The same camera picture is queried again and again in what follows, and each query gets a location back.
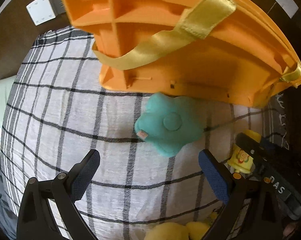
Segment black and white plaid blanket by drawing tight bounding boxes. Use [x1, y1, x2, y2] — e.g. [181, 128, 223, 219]
[0, 26, 291, 240]

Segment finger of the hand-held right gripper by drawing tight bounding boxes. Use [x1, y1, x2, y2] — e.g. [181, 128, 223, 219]
[235, 133, 266, 161]
[260, 138, 275, 149]

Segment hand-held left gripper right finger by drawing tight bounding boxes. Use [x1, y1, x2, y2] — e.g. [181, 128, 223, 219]
[199, 149, 283, 240]

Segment yellow toy cup flower print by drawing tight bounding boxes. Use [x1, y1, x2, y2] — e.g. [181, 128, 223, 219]
[227, 129, 262, 174]

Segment white wall switch panel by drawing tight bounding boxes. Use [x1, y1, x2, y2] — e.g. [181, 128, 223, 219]
[26, 0, 57, 26]

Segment dark grey jacket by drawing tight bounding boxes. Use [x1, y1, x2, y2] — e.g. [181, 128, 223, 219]
[0, 135, 18, 240]

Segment teal flower-shaped pillow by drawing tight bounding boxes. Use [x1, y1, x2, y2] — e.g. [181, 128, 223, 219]
[134, 92, 203, 157]

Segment light green pillow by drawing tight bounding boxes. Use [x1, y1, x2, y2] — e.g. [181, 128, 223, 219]
[0, 76, 16, 128]

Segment orange plastic crate yellow straps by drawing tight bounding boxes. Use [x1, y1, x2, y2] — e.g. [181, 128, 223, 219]
[58, 0, 301, 109]

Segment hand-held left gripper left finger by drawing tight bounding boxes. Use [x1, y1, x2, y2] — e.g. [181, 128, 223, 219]
[16, 149, 100, 240]

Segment yellow duck plush toy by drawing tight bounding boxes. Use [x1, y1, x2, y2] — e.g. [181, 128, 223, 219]
[144, 221, 211, 240]

